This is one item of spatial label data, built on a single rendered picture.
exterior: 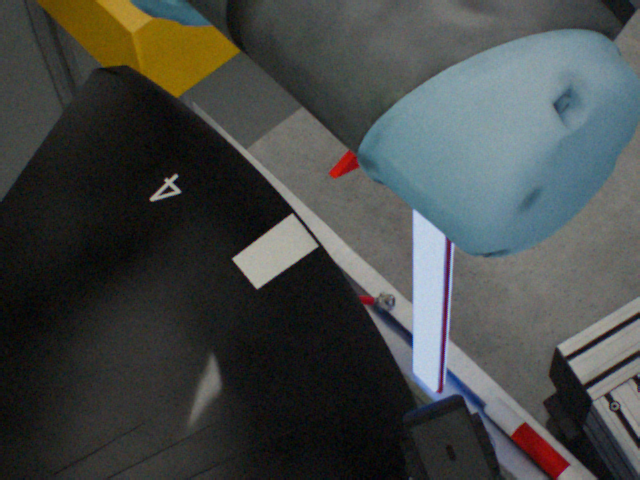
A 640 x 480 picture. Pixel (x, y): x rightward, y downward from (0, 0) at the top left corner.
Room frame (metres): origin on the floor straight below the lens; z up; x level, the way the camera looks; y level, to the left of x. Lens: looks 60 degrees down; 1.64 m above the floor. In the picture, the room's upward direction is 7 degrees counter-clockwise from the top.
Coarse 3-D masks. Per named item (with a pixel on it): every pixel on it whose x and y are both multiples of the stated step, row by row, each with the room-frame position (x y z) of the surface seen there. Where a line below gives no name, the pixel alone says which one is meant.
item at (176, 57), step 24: (48, 0) 0.59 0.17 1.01; (72, 0) 0.55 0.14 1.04; (96, 0) 0.52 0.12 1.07; (120, 0) 0.52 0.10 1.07; (72, 24) 0.56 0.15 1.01; (96, 24) 0.53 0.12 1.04; (120, 24) 0.50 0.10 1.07; (144, 24) 0.50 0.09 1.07; (168, 24) 0.50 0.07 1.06; (96, 48) 0.54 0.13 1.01; (120, 48) 0.51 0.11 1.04; (144, 48) 0.49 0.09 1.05; (168, 48) 0.50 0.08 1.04; (192, 48) 0.51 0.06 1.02; (216, 48) 0.52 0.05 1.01; (144, 72) 0.49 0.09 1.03; (168, 72) 0.50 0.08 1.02; (192, 72) 0.51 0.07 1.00
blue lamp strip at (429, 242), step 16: (416, 224) 0.34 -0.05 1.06; (416, 240) 0.34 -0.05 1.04; (432, 240) 0.33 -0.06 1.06; (416, 256) 0.34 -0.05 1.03; (432, 256) 0.33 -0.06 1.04; (416, 272) 0.34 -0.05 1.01; (432, 272) 0.33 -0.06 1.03; (416, 288) 0.34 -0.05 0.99; (432, 288) 0.33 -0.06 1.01; (416, 304) 0.34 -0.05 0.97; (432, 304) 0.33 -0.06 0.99; (416, 320) 0.34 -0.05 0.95; (432, 320) 0.33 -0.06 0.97; (416, 336) 0.34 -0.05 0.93; (432, 336) 0.33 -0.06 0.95; (416, 352) 0.34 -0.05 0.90; (432, 352) 0.33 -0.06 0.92; (416, 368) 0.34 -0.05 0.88; (432, 368) 0.33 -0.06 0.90; (432, 384) 0.32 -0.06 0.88
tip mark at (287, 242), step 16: (288, 224) 0.27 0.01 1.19; (272, 240) 0.27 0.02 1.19; (288, 240) 0.27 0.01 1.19; (304, 240) 0.27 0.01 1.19; (240, 256) 0.26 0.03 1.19; (256, 256) 0.26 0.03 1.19; (272, 256) 0.26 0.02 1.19; (288, 256) 0.26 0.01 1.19; (256, 272) 0.25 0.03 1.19; (272, 272) 0.25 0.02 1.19; (256, 288) 0.25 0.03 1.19
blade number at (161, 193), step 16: (176, 160) 0.30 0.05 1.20; (160, 176) 0.29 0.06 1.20; (176, 176) 0.29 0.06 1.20; (192, 176) 0.29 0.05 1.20; (144, 192) 0.29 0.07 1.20; (160, 192) 0.29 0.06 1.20; (176, 192) 0.29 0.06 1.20; (192, 192) 0.29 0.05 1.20; (144, 208) 0.28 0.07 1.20; (160, 208) 0.28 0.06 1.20; (176, 208) 0.28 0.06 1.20; (160, 224) 0.27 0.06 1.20
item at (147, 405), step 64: (64, 128) 0.32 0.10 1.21; (128, 128) 0.32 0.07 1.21; (192, 128) 0.31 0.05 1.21; (64, 192) 0.29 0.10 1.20; (128, 192) 0.29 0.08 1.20; (256, 192) 0.29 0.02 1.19; (0, 256) 0.27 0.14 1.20; (64, 256) 0.26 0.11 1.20; (128, 256) 0.26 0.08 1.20; (192, 256) 0.26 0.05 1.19; (320, 256) 0.26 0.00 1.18; (0, 320) 0.24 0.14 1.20; (64, 320) 0.24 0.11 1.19; (128, 320) 0.23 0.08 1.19; (192, 320) 0.23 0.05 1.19; (256, 320) 0.23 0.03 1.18; (320, 320) 0.23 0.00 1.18; (0, 384) 0.21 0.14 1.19; (64, 384) 0.21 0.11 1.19; (128, 384) 0.21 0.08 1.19; (192, 384) 0.21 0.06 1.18; (256, 384) 0.21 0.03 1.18; (320, 384) 0.21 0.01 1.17; (384, 384) 0.21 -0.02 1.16; (0, 448) 0.18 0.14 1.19; (64, 448) 0.18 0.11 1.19; (128, 448) 0.18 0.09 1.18; (192, 448) 0.18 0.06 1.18; (256, 448) 0.18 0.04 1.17; (320, 448) 0.18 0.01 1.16; (384, 448) 0.18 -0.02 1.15
